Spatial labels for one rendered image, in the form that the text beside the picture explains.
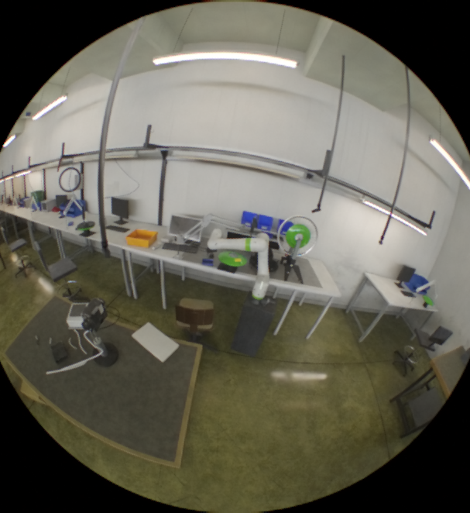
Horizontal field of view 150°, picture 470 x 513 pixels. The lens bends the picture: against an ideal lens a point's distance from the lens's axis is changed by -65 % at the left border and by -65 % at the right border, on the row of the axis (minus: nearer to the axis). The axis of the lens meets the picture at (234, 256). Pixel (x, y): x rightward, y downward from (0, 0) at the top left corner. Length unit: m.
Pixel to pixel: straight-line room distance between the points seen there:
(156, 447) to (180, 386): 0.37
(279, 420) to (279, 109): 3.74
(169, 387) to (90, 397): 0.44
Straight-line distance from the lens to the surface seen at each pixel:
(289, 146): 2.67
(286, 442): 2.12
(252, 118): 2.73
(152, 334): 1.18
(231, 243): 1.54
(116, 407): 1.05
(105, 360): 1.16
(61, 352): 1.28
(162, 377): 1.05
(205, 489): 1.99
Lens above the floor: 1.94
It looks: 27 degrees down
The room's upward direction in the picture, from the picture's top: 11 degrees clockwise
